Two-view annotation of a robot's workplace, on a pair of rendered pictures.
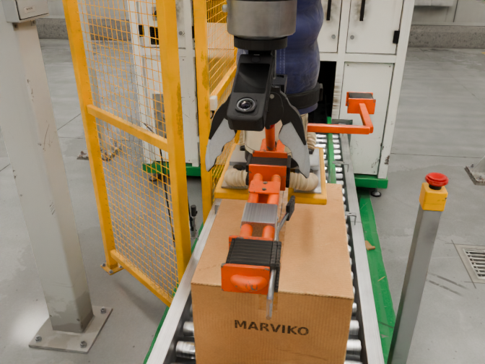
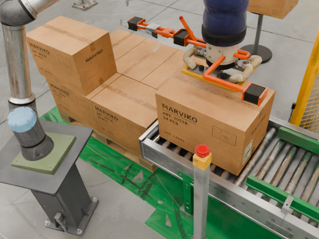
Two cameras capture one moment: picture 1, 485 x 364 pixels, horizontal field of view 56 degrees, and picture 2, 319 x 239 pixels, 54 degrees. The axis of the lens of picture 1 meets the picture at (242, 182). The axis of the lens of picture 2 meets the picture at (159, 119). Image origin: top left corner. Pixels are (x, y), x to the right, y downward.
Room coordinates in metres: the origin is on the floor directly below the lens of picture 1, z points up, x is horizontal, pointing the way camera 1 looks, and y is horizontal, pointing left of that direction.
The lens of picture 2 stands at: (1.65, -1.50, 2.16)
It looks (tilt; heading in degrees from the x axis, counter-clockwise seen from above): 44 degrees down; 123
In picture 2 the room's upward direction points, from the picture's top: 6 degrees counter-clockwise
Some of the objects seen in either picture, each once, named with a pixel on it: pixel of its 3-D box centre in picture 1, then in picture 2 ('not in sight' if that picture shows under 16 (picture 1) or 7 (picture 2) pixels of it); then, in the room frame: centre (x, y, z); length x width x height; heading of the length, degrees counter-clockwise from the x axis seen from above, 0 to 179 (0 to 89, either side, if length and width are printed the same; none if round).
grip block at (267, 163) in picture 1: (268, 170); (182, 37); (0.93, -0.06, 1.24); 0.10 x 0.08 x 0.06; 83
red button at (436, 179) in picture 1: (436, 181); (202, 151); (1.30, -0.63, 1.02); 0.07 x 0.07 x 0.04
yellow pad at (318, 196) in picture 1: (307, 167); (212, 73); (1.17, -0.19, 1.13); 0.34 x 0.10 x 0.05; 173
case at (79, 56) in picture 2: not in sight; (72, 54); (-0.22, 0.10, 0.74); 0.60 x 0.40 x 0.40; 172
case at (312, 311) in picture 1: (276, 276); (212, 115); (1.16, -0.11, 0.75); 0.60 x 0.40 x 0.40; 172
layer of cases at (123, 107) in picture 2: not in sight; (132, 86); (0.18, 0.35, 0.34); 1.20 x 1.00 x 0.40; 172
